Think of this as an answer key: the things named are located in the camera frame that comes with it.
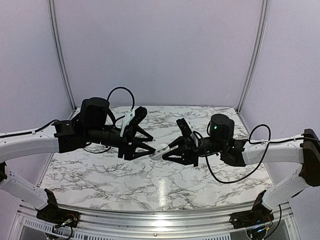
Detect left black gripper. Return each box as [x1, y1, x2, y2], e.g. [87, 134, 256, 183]
[85, 124, 156, 161]

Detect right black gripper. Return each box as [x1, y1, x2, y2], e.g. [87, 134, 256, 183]
[161, 135, 226, 168]

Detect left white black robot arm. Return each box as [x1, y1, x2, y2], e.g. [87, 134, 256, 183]
[0, 97, 156, 223]

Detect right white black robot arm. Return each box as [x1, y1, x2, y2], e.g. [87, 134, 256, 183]
[161, 114, 320, 224]

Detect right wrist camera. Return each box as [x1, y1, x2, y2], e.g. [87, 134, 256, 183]
[176, 118, 198, 147]

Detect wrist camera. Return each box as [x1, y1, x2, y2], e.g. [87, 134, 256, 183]
[120, 106, 148, 137]
[176, 118, 198, 147]

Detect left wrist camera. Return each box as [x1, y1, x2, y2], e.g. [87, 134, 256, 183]
[120, 106, 148, 137]

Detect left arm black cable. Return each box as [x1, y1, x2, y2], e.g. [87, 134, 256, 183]
[0, 86, 136, 154]

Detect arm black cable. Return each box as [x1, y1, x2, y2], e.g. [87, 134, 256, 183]
[193, 124, 320, 184]
[0, 86, 136, 154]

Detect aluminium front rail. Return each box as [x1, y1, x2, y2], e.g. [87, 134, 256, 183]
[8, 201, 301, 240]

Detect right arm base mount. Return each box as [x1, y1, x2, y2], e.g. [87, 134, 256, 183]
[229, 190, 274, 229]

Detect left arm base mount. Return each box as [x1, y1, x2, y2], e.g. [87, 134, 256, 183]
[36, 188, 80, 228]

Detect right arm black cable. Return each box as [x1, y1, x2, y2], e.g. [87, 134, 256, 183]
[193, 124, 320, 184]

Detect right aluminium corner post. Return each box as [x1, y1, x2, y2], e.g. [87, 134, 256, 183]
[236, 0, 270, 114]

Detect aluminium corner post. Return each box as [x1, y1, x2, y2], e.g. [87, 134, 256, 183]
[236, 0, 270, 114]
[47, 0, 77, 112]

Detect left aluminium corner post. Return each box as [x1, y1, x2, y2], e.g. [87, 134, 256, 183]
[47, 0, 77, 112]

